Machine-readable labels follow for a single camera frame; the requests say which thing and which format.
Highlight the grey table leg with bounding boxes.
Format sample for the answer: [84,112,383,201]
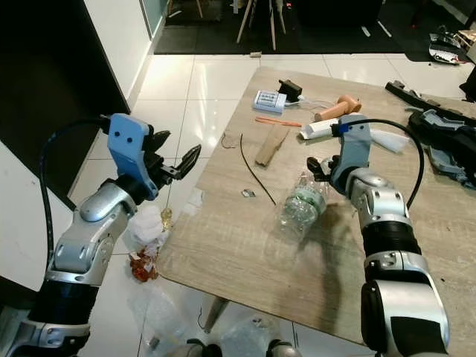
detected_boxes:
[199,295,232,335]

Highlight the black machine parts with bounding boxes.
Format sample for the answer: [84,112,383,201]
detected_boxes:
[385,80,476,191]

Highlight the grey robot left leg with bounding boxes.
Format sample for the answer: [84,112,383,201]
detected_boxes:
[185,340,213,357]

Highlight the large clear plastic bag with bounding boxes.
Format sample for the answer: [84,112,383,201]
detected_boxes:
[129,286,195,352]

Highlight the red snack wrapper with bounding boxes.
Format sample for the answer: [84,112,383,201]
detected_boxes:
[128,249,159,283]

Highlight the white button device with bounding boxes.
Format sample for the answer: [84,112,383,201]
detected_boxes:
[253,89,289,115]

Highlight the black bag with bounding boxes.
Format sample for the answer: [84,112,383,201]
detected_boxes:
[459,56,476,102]

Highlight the black floor mat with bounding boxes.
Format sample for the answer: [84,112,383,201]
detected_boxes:
[154,0,476,55]

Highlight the tan cylinder handle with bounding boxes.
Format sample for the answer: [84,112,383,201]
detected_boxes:
[313,94,363,123]

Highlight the clear plastic bottle green label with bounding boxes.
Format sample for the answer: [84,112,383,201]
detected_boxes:
[279,173,330,239]

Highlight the thin black wire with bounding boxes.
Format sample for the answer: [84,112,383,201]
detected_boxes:
[239,133,278,206]

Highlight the black white gear pile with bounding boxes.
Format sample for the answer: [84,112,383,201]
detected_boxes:
[427,25,476,66]

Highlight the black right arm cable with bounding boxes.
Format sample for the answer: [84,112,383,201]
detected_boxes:
[341,118,427,210]

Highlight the white crumpled tissue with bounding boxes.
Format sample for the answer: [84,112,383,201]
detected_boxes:
[127,206,171,252]

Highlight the black power adapter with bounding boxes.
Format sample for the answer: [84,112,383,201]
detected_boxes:
[277,78,304,103]

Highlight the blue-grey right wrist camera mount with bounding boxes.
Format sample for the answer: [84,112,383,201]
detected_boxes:
[331,115,373,194]

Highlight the small clear plastic bag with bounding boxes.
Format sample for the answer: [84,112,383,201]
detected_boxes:
[372,130,411,155]

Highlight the wooden legged chair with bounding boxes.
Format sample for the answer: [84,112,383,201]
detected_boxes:
[236,0,288,52]

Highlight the orange strip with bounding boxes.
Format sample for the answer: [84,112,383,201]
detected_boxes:
[254,115,303,129]

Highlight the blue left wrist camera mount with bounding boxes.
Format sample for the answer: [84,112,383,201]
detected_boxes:
[108,113,155,200]

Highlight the brown cardboard piece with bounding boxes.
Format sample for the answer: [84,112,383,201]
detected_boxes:
[255,126,292,168]

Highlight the grey robot right leg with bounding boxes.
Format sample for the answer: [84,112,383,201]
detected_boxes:
[267,340,295,357]

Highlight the grey robot leg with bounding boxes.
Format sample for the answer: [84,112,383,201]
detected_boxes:
[267,340,295,357]
[185,340,213,357]

